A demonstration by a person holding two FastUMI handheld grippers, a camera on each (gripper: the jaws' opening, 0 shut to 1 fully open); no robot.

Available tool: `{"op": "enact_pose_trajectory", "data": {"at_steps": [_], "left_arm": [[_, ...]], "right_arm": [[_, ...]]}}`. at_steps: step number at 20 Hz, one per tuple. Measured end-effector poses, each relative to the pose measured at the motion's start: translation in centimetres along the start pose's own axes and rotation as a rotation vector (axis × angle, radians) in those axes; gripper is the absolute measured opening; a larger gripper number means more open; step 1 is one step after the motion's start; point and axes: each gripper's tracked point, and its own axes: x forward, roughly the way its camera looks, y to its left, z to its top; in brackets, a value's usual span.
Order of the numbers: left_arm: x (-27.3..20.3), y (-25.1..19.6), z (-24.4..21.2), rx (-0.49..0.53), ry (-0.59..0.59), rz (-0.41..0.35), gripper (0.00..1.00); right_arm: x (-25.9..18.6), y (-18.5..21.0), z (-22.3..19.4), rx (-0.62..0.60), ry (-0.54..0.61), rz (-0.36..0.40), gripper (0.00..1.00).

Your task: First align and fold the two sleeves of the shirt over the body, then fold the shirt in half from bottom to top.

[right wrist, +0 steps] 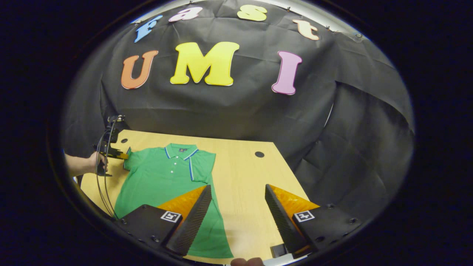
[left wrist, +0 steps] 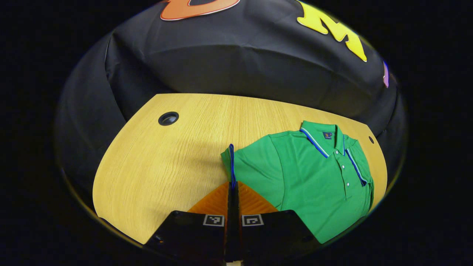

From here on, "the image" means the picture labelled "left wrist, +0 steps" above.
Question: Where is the green T-shirt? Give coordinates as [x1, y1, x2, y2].
[221, 120, 375, 244]

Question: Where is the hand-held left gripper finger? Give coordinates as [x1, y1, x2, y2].
[234, 180, 322, 263]
[143, 181, 234, 263]

